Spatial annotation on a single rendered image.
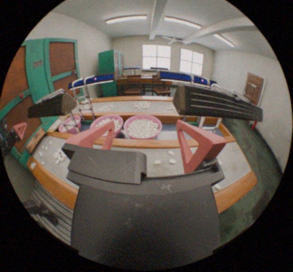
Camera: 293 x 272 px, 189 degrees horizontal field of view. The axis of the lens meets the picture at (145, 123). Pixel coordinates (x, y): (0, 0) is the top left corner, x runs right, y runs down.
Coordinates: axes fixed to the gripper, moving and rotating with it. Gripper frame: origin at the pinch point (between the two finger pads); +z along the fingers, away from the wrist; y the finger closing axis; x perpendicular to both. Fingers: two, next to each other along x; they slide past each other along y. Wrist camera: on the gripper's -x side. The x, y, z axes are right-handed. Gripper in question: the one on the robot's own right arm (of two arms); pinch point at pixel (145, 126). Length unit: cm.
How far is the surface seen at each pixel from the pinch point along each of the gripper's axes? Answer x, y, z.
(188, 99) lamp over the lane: -0.8, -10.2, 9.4
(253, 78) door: -80, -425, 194
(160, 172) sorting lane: 33.2, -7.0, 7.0
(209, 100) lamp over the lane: -1.3, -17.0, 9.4
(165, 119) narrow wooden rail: 34, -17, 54
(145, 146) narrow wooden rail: 30.9, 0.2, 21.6
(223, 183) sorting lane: 33, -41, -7
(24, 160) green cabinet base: 28, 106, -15
